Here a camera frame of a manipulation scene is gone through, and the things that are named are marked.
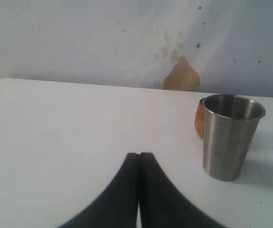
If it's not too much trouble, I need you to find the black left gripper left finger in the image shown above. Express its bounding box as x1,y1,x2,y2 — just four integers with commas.
61,153,140,228

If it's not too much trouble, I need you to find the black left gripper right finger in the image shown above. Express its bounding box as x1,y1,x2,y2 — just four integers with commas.
138,152,223,228

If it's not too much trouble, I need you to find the stainless steel cup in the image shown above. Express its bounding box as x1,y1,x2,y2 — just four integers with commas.
203,94,266,181

